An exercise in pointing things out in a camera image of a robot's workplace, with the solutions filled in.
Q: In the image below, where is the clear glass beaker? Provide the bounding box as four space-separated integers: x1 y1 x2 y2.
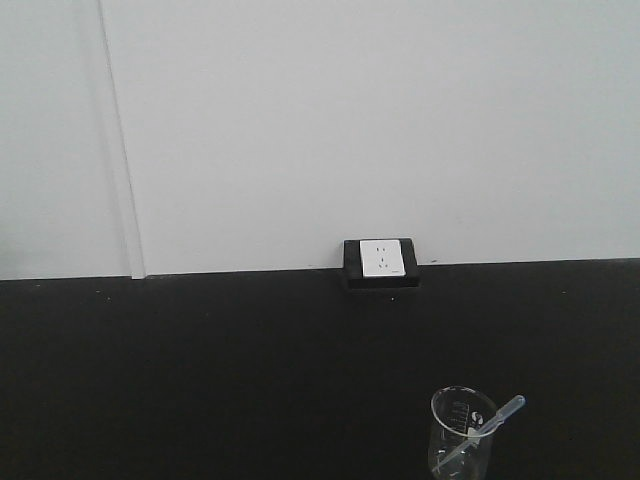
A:
428 385 500 480

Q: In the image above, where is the white wall power socket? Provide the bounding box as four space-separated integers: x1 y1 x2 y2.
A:
359 239 406 278

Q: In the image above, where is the black socket housing box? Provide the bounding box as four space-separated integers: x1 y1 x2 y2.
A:
342 238 420 290

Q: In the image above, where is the transparent plastic pipette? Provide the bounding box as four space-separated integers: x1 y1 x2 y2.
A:
431 394 527 475

